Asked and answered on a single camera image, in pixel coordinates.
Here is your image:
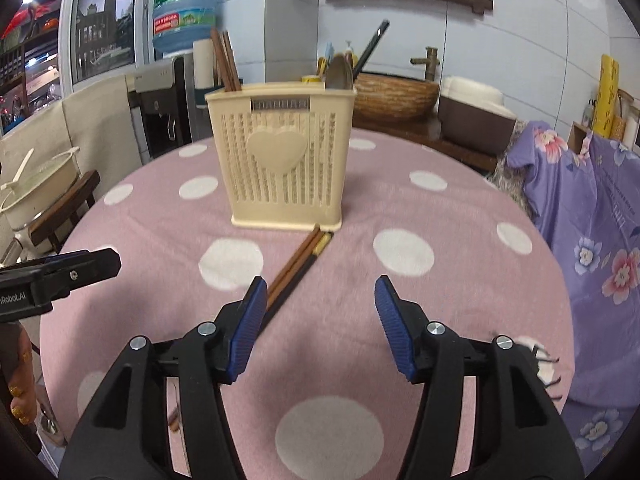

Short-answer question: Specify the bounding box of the yellow roll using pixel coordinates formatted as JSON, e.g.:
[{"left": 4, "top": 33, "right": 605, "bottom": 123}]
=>
[{"left": 590, "top": 54, "right": 620, "bottom": 139}]

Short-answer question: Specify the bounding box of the brown rice cooker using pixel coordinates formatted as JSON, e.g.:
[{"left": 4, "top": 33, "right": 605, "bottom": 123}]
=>
[{"left": 437, "top": 76, "right": 519, "bottom": 156}]

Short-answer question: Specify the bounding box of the wooden box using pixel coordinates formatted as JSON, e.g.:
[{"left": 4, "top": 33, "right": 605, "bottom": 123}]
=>
[{"left": 567, "top": 121, "right": 594, "bottom": 156}]

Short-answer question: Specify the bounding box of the cream plastic utensil holder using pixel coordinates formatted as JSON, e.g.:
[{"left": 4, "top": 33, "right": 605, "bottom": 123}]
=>
[{"left": 205, "top": 82, "right": 359, "bottom": 231}]

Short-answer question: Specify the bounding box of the cream cooking pot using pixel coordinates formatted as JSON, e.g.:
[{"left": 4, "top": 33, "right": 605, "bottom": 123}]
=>
[{"left": 0, "top": 147, "right": 81, "bottom": 234}]

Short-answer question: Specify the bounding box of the pink polka-dot tablecloth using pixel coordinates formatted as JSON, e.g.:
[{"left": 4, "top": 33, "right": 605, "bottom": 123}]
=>
[{"left": 40, "top": 127, "right": 576, "bottom": 480}]

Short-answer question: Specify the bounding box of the woven basin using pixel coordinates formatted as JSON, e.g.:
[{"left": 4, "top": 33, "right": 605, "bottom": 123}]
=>
[{"left": 352, "top": 71, "right": 441, "bottom": 122}]

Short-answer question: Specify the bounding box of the window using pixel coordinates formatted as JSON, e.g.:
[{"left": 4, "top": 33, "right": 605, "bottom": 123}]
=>
[{"left": 0, "top": 0, "right": 157, "bottom": 137}]

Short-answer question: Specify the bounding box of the white paper cup tube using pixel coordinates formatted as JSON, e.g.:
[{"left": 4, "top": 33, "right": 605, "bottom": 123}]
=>
[{"left": 192, "top": 37, "right": 221, "bottom": 92}]

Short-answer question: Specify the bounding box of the blue water jug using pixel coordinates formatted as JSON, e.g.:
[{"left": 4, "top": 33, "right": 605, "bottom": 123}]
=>
[{"left": 151, "top": 0, "right": 222, "bottom": 59}]

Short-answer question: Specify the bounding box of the beige cloth cover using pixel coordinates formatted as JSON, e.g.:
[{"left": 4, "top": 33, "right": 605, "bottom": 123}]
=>
[{"left": 0, "top": 75, "right": 144, "bottom": 272}]

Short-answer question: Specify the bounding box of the person's left hand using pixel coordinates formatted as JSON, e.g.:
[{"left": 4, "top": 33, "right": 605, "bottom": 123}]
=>
[{"left": 0, "top": 322, "right": 39, "bottom": 453}]

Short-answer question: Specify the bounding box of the purple floral cloth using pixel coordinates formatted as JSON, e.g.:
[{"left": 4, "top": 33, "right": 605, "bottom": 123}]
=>
[{"left": 505, "top": 120, "right": 640, "bottom": 461}]

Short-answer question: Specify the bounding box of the ornate metal spoon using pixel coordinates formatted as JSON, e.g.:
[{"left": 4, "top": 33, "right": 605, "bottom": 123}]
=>
[{"left": 325, "top": 54, "right": 355, "bottom": 91}]

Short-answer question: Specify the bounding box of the bundle of dark chopsticks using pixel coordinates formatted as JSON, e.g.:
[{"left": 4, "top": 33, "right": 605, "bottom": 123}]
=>
[{"left": 260, "top": 231, "right": 335, "bottom": 328}]

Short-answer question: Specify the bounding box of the water dispenser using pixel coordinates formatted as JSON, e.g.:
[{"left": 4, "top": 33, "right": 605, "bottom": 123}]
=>
[{"left": 125, "top": 52, "right": 242, "bottom": 162}]

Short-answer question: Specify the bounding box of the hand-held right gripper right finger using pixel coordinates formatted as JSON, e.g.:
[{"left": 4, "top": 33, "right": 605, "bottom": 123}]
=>
[{"left": 374, "top": 275, "right": 586, "bottom": 480}]

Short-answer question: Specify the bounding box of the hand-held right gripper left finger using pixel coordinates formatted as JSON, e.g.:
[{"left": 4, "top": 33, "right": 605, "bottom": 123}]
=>
[{"left": 57, "top": 276, "right": 268, "bottom": 480}]

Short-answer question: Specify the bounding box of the wooden counter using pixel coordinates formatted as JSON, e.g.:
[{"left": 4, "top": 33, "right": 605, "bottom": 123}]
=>
[{"left": 350, "top": 115, "right": 501, "bottom": 174}]

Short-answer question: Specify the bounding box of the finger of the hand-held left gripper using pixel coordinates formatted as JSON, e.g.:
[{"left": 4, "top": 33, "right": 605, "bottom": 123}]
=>
[
  {"left": 0, "top": 255, "right": 68, "bottom": 270},
  {"left": 0, "top": 248, "right": 122, "bottom": 292}
]

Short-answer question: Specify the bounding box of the bamboo style faucet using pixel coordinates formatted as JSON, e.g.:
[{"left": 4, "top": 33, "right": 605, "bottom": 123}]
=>
[{"left": 410, "top": 46, "right": 441, "bottom": 84}]

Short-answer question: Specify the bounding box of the dark chopstick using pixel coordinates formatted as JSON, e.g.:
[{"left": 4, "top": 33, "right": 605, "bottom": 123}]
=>
[{"left": 352, "top": 20, "right": 391, "bottom": 81}]

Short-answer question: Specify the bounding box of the dark wooden stool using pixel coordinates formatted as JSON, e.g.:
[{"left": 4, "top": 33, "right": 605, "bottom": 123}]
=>
[{"left": 27, "top": 170, "right": 101, "bottom": 256}]

